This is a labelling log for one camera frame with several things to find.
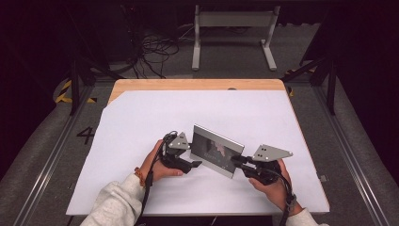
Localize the square mirror sheet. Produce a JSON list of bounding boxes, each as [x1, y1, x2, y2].
[[189, 123, 246, 180]]

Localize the white metal stand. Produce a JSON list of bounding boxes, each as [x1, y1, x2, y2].
[[191, 4, 281, 72]]

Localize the black metal stand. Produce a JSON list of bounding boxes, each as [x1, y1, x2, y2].
[[279, 56, 339, 116], [67, 56, 124, 117]]

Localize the person's left hand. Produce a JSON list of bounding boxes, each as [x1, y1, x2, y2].
[[138, 138, 184, 184]]

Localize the brown bead bracelet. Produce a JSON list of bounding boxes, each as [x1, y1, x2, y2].
[[134, 167, 147, 188]]

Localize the white table mat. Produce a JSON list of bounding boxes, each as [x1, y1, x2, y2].
[[65, 89, 331, 218]]

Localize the bundle of black floor cables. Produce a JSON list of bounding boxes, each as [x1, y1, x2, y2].
[[120, 4, 196, 80]]

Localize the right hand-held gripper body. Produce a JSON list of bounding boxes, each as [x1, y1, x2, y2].
[[247, 143, 295, 186]]

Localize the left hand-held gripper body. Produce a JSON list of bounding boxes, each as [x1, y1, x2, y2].
[[160, 131, 192, 174]]

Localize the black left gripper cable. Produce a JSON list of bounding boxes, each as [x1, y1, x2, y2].
[[136, 130, 179, 226]]

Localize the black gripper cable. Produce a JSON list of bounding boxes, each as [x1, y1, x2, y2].
[[136, 130, 179, 226], [265, 167, 297, 226]]

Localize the aluminium floor rail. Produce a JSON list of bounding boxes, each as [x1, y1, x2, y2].
[[11, 84, 96, 226], [312, 84, 393, 226]]

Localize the yellow black floor tape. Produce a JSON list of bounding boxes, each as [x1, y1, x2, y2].
[[54, 79, 98, 105]]

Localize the person's right hand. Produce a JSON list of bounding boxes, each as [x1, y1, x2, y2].
[[247, 158, 304, 218]]

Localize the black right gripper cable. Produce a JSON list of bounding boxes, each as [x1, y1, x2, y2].
[[265, 167, 297, 226]]

